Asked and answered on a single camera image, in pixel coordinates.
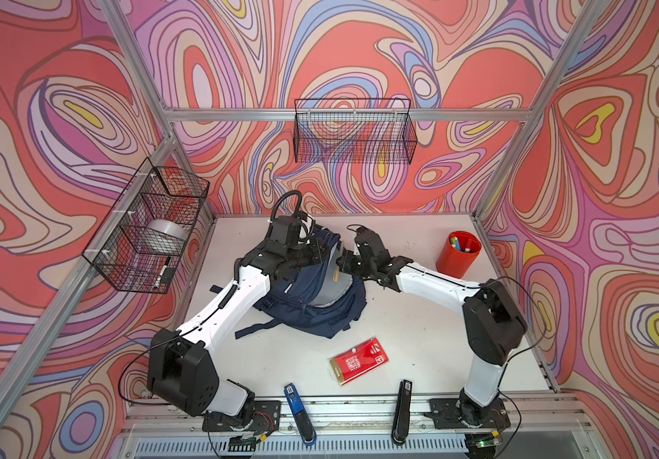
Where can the black wire basket on rear wall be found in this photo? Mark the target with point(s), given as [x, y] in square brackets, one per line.
[354, 131]

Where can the navy blue backpack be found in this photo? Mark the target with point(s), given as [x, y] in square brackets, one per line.
[311, 302]

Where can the blue stapler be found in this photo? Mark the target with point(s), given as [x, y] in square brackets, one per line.
[300, 416]

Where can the black wire basket on wall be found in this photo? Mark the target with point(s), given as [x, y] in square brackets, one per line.
[140, 246]
[354, 131]

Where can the black wire basket on left wall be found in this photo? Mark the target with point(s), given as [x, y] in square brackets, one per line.
[140, 246]

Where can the red packet with white label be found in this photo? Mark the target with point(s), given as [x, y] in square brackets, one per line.
[358, 361]

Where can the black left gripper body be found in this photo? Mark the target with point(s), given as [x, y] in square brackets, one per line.
[304, 254]

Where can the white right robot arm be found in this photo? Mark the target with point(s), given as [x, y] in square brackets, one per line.
[493, 323]

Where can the black stapler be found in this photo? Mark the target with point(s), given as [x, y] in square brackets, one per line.
[402, 413]

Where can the black marker in left basket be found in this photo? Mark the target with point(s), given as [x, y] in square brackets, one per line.
[164, 268]

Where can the silver tape roll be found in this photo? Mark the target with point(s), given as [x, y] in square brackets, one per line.
[164, 237]

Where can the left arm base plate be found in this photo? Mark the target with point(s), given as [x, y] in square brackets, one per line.
[261, 417]

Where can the red pen cup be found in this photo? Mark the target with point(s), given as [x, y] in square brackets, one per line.
[459, 252]

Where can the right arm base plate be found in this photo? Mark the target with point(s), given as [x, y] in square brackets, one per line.
[454, 414]

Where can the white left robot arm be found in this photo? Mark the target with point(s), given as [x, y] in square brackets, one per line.
[181, 369]

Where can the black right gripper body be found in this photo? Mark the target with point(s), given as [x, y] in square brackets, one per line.
[353, 263]

